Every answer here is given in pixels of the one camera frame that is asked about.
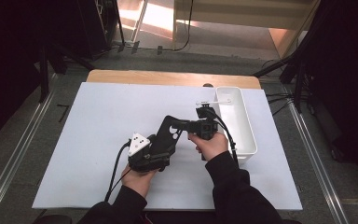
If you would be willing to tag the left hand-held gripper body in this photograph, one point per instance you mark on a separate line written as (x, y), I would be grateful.
(143, 160)

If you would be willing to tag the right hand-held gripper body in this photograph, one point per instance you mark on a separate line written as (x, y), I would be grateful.
(205, 127)

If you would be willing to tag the white plastic box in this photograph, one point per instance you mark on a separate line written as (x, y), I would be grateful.
(240, 130)

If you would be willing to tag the person's right hand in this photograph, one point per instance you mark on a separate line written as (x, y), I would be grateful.
(213, 147)

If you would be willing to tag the person's left hand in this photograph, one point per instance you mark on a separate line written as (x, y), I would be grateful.
(140, 182)

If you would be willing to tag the small dark round object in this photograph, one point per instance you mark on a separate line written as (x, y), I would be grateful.
(208, 85)

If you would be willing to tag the wooden table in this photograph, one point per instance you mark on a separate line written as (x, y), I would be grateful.
(167, 77)

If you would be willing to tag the white board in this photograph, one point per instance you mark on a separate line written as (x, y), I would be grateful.
(90, 155)

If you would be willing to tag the person's lap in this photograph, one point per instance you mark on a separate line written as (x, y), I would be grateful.
(183, 217)

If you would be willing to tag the black tripod stand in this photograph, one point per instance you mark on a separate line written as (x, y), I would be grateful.
(298, 77)

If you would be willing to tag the white metal pole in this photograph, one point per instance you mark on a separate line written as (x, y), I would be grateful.
(139, 20)

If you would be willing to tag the light wooden cabinet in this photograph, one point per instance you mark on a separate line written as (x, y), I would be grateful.
(236, 15)

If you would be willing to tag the black equipment rack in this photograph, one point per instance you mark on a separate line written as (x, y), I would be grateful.
(96, 28)

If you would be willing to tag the black metal stand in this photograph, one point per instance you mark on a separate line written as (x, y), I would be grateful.
(44, 77)

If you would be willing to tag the dark curtain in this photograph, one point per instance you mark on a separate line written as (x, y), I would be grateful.
(348, 77)
(6, 62)

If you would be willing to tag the metal floor rail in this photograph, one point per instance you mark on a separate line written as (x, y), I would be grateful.
(15, 158)
(320, 168)

